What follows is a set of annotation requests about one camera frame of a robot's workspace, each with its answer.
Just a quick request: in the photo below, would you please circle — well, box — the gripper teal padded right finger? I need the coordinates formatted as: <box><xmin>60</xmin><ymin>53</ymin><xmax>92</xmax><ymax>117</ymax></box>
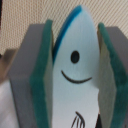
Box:
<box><xmin>98</xmin><ymin>23</ymin><xmax>128</xmax><ymax>128</ymax></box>

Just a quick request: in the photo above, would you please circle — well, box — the gripper teal padded left finger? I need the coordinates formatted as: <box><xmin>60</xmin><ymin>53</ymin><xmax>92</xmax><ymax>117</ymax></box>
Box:
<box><xmin>8</xmin><ymin>20</ymin><xmax>53</xmax><ymax>128</ymax></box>

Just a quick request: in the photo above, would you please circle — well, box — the beige woven placemat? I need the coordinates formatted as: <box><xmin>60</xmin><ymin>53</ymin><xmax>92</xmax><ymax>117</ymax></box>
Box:
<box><xmin>0</xmin><ymin>0</ymin><xmax>128</xmax><ymax>53</ymax></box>

